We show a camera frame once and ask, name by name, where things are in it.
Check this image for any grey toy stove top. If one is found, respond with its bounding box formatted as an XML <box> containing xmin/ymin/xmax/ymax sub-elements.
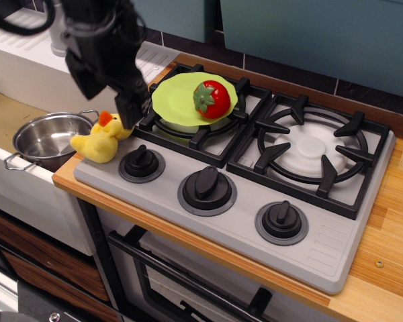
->
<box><xmin>73</xmin><ymin>62</ymin><xmax>398</xmax><ymax>296</ymax></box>

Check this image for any light green plastic plate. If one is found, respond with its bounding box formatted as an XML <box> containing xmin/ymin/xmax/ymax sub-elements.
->
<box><xmin>152</xmin><ymin>72</ymin><xmax>238</xmax><ymax>127</ymax></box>

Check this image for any red plastic toy strawberry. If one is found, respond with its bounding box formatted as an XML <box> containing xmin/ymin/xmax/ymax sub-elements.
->
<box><xmin>193</xmin><ymin>80</ymin><xmax>231</xmax><ymax>119</ymax></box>

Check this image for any white right burner cap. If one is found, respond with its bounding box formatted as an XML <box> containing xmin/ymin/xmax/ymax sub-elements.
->
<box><xmin>272</xmin><ymin>123</ymin><xmax>348</xmax><ymax>178</ymax></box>

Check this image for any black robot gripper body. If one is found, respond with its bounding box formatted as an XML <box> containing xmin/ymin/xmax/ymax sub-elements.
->
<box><xmin>61</xmin><ymin>1</ymin><xmax>150</xmax><ymax>101</ymax></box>

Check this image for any black oven door handle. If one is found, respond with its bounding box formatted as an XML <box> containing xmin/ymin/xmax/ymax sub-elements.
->
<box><xmin>107</xmin><ymin>231</ymin><xmax>272</xmax><ymax>321</ymax></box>

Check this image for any toy oven door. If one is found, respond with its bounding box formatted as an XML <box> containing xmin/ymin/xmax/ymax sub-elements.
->
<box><xmin>98</xmin><ymin>209</ymin><xmax>334</xmax><ymax>321</ymax></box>

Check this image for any black left burner grate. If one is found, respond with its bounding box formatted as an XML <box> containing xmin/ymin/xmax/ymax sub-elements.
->
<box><xmin>133</xmin><ymin>63</ymin><xmax>273</xmax><ymax>168</ymax></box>

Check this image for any black burner grate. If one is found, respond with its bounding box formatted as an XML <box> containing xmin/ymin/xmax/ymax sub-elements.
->
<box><xmin>227</xmin><ymin>93</ymin><xmax>396</xmax><ymax>219</ymax></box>
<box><xmin>133</xmin><ymin>63</ymin><xmax>273</xmax><ymax>168</ymax></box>

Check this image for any black right stove knob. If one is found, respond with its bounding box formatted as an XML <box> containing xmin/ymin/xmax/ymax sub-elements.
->
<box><xmin>255</xmin><ymin>201</ymin><xmax>309</xmax><ymax>246</ymax></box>

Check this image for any black stove knob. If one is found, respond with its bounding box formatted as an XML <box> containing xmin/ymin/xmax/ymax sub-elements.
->
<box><xmin>255</xmin><ymin>201</ymin><xmax>309</xmax><ymax>246</ymax></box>
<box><xmin>119</xmin><ymin>144</ymin><xmax>165</xmax><ymax>184</ymax></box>
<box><xmin>177</xmin><ymin>166</ymin><xmax>237</xmax><ymax>217</ymax></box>

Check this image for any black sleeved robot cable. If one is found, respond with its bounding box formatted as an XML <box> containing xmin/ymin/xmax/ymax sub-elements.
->
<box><xmin>0</xmin><ymin>0</ymin><xmax>56</xmax><ymax>36</ymax></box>

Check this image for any black left stove knob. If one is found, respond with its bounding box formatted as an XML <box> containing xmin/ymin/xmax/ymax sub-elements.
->
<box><xmin>119</xmin><ymin>144</ymin><xmax>165</xmax><ymax>184</ymax></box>

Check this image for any yellow stuffed duck toy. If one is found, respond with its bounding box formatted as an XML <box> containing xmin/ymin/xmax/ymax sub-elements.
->
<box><xmin>70</xmin><ymin>111</ymin><xmax>134</xmax><ymax>164</ymax></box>

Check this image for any black middle stove knob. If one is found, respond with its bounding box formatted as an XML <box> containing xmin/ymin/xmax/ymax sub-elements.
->
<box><xmin>177</xmin><ymin>166</ymin><xmax>237</xmax><ymax>217</ymax></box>

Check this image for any black right burner grate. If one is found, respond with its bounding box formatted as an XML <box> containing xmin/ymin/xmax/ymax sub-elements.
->
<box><xmin>227</xmin><ymin>93</ymin><xmax>396</xmax><ymax>219</ymax></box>

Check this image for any grey toy faucet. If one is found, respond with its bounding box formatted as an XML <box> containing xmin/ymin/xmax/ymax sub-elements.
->
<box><xmin>48</xmin><ymin>0</ymin><xmax>67</xmax><ymax>57</ymax></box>

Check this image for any small stainless steel pot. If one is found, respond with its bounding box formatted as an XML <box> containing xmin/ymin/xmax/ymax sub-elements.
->
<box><xmin>3</xmin><ymin>109</ymin><xmax>99</xmax><ymax>172</ymax></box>

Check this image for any wooden drawer front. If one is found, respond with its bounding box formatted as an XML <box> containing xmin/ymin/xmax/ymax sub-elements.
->
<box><xmin>0</xmin><ymin>210</ymin><xmax>120</xmax><ymax>321</ymax></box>

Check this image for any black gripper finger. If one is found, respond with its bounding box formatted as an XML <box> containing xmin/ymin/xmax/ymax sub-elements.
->
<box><xmin>115</xmin><ymin>92</ymin><xmax>152</xmax><ymax>129</ymax></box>

